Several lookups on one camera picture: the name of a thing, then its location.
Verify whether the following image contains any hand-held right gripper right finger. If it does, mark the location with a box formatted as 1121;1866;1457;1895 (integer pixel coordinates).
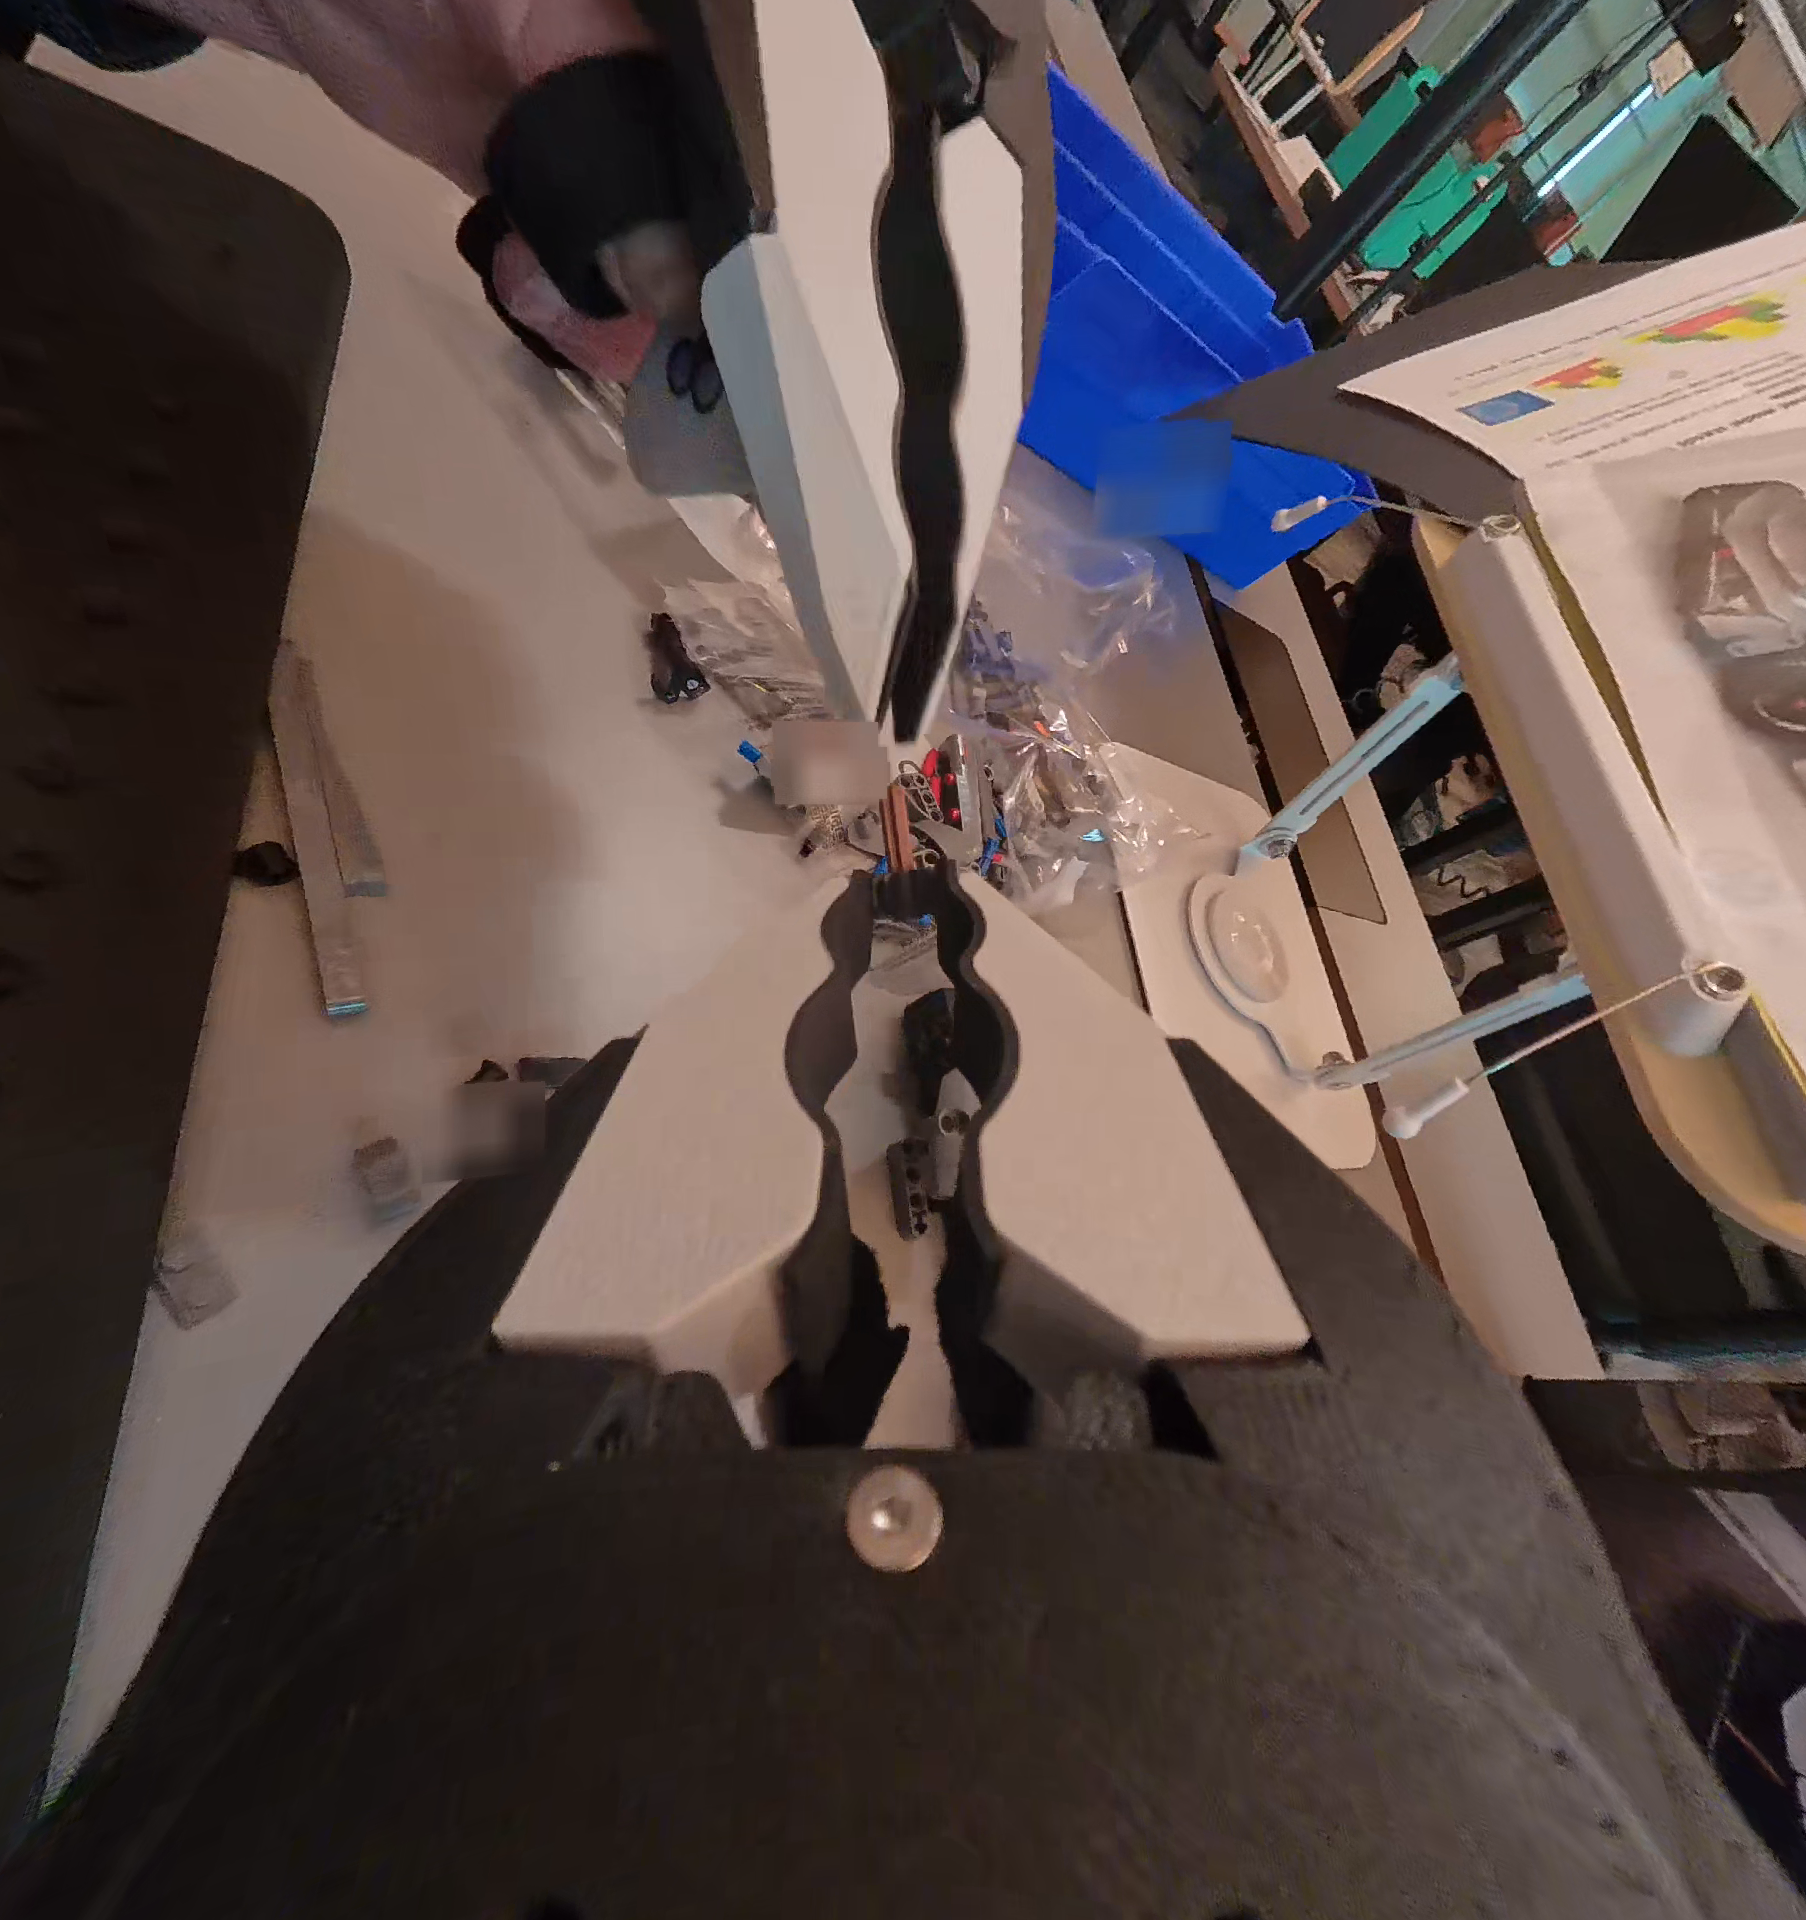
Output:
936;874;1313;1446

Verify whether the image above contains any black steel column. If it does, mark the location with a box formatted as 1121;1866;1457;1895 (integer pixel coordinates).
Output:
1268;0;1599;321

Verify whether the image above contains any person's left hand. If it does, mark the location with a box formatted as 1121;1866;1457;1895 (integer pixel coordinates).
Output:
138;0;697;380

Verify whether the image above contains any white book stand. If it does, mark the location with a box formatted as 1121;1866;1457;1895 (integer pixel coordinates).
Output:
1118;508;1806;1280

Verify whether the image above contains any clear bag of small lego parts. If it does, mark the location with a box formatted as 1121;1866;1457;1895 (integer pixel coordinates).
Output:
660;493;1193;905

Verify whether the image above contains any clear bag of lego liftarms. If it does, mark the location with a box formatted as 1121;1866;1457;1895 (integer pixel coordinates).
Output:
800;733;1029;890

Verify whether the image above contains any blue plastic bin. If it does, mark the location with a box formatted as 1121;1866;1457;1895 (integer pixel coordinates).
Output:
1011;65;1379;590

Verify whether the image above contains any long grey lego beam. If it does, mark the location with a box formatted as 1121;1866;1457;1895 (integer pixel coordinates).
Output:
263;634;375;1025

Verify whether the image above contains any lego instruction booklet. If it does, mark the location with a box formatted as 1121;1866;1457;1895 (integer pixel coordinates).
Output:
1335;208;1806;1176

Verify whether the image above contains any lego car model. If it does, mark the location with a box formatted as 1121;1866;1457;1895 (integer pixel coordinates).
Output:
866;958;982;1246

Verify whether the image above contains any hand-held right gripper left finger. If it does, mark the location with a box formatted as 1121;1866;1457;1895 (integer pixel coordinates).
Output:
491;881;906;1446

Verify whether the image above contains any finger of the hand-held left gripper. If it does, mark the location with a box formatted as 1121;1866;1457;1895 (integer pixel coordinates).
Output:
884;130;1061;744
699;0;924;740

